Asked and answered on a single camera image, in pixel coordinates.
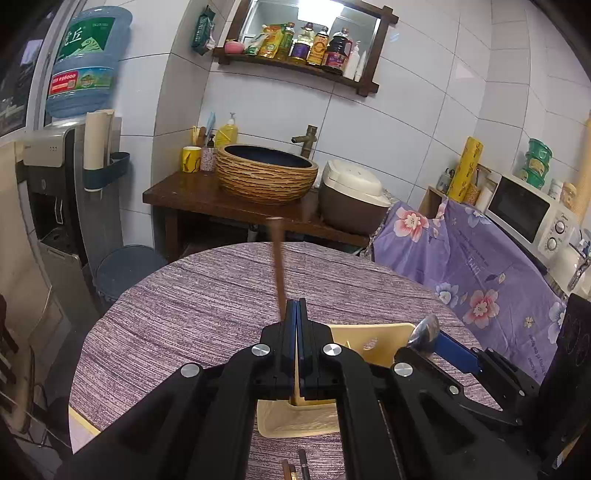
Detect yellow wrap roll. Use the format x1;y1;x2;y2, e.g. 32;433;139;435
447;137;484;202

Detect purple striped tablecloth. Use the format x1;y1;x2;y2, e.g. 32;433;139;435
68;242;504;480

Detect blue water jug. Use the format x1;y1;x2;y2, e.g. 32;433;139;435
45;6;134;120

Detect black floor cable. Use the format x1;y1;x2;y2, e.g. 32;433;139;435
18;383;70;448

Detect purple label bottle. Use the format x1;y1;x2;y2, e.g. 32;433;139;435
290;22;315;64

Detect brass faucet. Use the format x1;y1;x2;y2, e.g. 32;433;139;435
291;125;319;158

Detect white brown rice cooker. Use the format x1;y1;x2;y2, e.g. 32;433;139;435
318;159;393;234

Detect blue cup holder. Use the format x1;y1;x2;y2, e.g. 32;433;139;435
83;151;131;191

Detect wooden box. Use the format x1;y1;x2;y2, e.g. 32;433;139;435
422;186;451;217

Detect woven pattern wash basin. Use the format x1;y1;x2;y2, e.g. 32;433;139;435
215;144;319;206

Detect metal spoon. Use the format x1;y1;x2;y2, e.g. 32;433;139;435
406;315;440;352

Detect brown wooden chopstick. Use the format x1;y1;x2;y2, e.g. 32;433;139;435
267;217;288;320

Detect blue-grey trash bin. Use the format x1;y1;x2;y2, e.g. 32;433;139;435
95;244;168;305

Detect cream paper cup stack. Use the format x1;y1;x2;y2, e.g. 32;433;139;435
83;109;115;169

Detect red label dark bottle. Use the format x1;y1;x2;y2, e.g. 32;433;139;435
322;28;352;75

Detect water dispenser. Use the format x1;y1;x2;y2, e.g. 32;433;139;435
16;117;123;319

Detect yellow soap pump bottle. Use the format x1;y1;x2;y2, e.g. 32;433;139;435
215;112;238;148

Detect purple floral cloth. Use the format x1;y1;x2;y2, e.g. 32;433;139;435
369;198;568;384

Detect beige plastic utensil holder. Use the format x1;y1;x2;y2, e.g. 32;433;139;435
256;323;416;439

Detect white bottle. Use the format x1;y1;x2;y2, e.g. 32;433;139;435
344;41;361;79

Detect yellow label brown bottle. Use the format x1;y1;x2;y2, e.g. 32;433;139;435
307;26;329;66

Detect yellow packet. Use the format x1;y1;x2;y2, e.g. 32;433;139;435
257;25;283;59

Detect white cylinder jar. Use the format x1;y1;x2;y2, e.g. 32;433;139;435
475;173;502;213

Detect yellow oil bottle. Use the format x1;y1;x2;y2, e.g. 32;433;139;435
277;22;295;60

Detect white microwave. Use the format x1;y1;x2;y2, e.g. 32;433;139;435
485;173;580;259

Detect dark wooden counter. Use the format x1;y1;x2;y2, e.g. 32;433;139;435
142;172;370;264

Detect dark wooden chair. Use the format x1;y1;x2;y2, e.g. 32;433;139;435
0;295;21;416

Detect dark wooden wall shelf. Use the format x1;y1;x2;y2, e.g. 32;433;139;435
212;0;399;97

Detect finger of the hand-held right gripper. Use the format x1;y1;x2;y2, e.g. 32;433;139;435
394;346;525;428
436;332;490;377

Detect steel tap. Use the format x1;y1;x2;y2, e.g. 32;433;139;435
569;240;591;291

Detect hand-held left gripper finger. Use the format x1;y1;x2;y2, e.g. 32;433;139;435
297;299;543;480
55;299;297;480

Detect cream rolled mat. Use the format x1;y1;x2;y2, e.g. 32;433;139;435
579;115;591;217

